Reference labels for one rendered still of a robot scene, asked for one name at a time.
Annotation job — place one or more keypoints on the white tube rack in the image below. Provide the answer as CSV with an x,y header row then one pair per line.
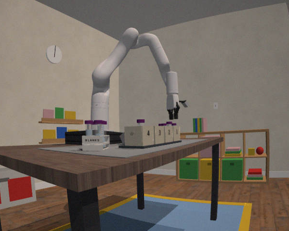
x,y
95,143

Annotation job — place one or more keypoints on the beige bucket adapter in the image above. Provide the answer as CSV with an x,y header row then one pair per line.
x,y
139,135
168,134
176,133
158,134

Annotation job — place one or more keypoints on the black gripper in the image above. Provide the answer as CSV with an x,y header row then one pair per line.
x,y
173,104

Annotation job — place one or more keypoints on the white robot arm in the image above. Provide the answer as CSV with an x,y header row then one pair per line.
x,y
102,73

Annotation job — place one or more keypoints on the grey flat mat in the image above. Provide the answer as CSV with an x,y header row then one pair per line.
x,y
118,152

